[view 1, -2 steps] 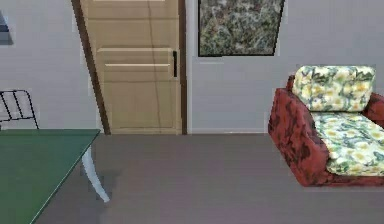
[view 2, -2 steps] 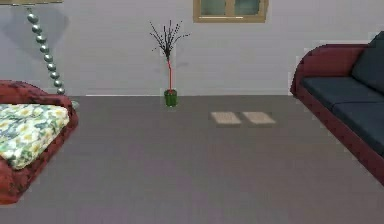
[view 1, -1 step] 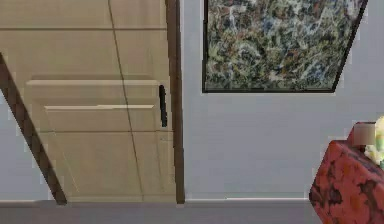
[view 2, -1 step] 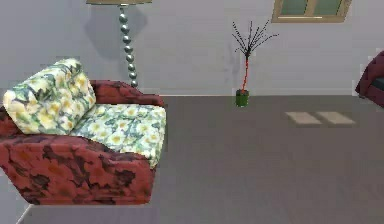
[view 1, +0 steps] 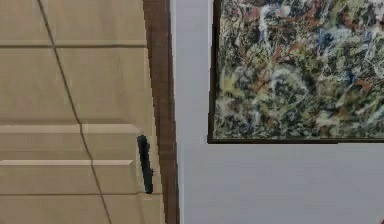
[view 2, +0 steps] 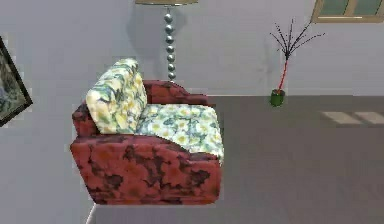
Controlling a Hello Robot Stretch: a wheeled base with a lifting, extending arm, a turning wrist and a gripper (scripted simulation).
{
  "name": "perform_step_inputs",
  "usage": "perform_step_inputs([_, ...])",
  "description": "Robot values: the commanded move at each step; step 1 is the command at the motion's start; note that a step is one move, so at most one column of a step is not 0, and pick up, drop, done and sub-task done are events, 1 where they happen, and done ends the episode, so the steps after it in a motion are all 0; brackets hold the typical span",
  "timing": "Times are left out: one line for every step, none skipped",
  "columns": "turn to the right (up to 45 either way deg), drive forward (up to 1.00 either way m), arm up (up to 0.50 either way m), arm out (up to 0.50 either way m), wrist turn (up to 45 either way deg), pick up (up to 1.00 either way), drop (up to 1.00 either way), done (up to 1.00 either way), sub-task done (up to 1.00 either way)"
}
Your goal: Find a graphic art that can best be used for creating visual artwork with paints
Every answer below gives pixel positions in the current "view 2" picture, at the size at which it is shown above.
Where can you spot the floral seat cushion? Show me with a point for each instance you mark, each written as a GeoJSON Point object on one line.
{"type": "Point", "coordinates": [185, 126]}

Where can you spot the silver beaded floor lamp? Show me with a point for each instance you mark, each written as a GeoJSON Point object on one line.
{"type": "Point", "coordinates": [170, 40]}

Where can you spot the red patterned armchair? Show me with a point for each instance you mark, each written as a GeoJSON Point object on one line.
{"type": "Point", "coordinates": [143, 173]}

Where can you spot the floral back cushion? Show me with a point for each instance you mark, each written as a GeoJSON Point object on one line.
{"type": "Point", "coordinates": [115, 100]}

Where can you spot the bare twig plant green pot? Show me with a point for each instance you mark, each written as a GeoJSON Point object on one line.
{"type": "Point", "coordinates": [283, 73]}

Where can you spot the wooden framed window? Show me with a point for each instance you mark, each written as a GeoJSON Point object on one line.
{"type": "Point", "coordinates": [348, 11]}

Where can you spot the black framed wall picture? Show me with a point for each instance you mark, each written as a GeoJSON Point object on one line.
{"type": "Point", "coordinates": [10, 86]}

